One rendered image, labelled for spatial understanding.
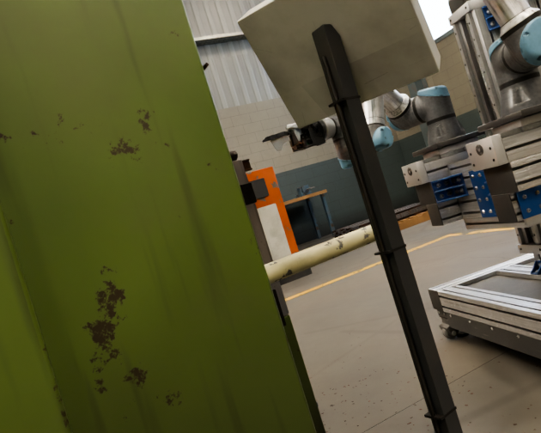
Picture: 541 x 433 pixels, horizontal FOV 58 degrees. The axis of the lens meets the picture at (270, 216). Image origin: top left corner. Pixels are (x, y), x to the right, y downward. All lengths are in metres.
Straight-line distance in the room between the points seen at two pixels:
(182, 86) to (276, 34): 0.24
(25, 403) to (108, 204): 0.34
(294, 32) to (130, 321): 0.67
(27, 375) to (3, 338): 0.06
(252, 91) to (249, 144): 1.11
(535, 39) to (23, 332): 1.39
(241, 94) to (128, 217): 9.24
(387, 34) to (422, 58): 0.09
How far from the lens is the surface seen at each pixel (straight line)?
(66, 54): 0.97
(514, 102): 1.69
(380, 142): 1.70
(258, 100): 10.20
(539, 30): 1.59
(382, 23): 1.07
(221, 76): 10.09
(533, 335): 1.76
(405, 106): 2.15
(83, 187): 0.90
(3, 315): 0.76
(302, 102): 1.16
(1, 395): 0.77
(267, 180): 5.34
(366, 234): 1.26
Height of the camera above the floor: 0.74
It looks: level
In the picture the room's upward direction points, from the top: 17 degrees counter-clockwise
